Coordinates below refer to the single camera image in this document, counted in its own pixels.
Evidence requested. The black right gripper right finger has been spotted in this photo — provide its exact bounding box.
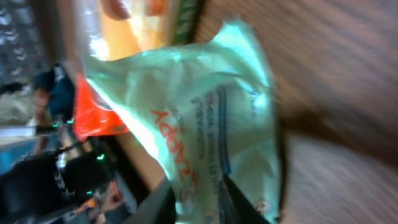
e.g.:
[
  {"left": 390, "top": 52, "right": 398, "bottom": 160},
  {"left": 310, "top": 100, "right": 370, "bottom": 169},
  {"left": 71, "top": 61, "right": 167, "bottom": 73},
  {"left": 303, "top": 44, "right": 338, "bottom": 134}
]
[{"left": 221, "top": 175, "right": 270, "bottom": 224}]

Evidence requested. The grey plastic shopping basket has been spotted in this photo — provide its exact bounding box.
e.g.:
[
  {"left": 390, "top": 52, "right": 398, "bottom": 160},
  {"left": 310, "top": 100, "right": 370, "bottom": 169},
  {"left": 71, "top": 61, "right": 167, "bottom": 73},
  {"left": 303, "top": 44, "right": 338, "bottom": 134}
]
[{"left": 1, "top": 0, "right": 49, "bottom": 85}]

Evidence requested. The teal snack wrapper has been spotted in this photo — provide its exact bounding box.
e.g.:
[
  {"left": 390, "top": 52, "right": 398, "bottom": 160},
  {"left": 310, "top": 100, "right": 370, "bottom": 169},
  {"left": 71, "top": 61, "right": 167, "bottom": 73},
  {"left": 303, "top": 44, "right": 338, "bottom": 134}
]
[{"left": 96, "top": 19, "right": 282, "bottom": 223}]

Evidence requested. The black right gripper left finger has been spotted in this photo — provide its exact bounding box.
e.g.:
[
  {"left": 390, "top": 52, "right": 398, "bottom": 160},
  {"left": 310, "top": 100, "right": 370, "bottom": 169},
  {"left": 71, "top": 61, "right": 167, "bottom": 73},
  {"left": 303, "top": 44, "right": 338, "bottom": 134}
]
[{"left": 123, "top": 178, "right": 177, "bottom": 224}]

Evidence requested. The orange biscuit packet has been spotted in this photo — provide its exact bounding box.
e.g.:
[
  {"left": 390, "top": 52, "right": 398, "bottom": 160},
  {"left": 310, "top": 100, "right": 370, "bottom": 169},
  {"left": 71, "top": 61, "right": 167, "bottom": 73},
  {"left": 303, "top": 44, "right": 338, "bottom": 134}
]
[{"left": 73, "top": 0, "right": 204, "bottom": 140}]

